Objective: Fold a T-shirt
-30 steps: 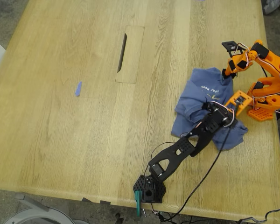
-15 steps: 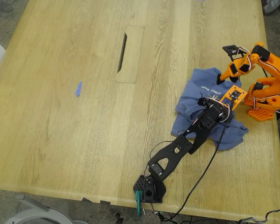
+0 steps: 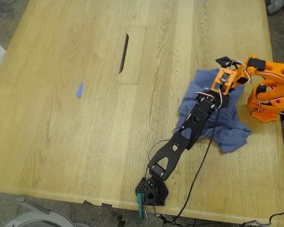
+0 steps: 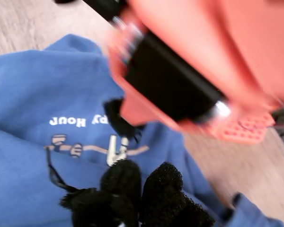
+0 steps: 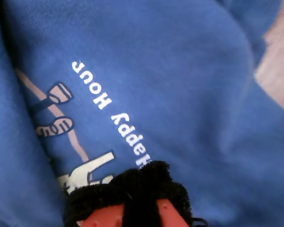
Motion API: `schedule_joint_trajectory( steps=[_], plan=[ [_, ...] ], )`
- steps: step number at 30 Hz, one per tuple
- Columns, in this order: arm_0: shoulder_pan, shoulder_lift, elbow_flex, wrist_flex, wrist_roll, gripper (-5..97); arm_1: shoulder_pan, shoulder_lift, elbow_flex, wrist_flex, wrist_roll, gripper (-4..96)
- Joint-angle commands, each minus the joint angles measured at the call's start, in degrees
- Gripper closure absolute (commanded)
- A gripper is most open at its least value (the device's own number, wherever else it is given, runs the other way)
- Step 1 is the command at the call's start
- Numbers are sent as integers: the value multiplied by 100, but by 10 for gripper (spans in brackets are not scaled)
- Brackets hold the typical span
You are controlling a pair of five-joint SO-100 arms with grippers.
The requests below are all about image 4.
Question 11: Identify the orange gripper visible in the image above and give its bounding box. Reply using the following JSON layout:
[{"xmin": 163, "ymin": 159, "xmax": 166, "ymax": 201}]
[{"xmin": 103, "ymin": 14, "xmax": 232, "ymax": 144}]

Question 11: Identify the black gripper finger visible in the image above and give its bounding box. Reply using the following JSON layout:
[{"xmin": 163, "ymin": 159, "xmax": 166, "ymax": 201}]
[
  {"xmin": 61, "ymin": 160, "xmax": 143, "ymax": 227},
  {"xmin": 142, "ymin": 162, "xmax": 216, "ymax": 227}
]

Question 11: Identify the blue printed T-shirt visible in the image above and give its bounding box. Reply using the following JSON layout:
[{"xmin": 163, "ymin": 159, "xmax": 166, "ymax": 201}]
[{"xmin": 0, "ymin": 34, "xmax": 284, "ymax": 227}]

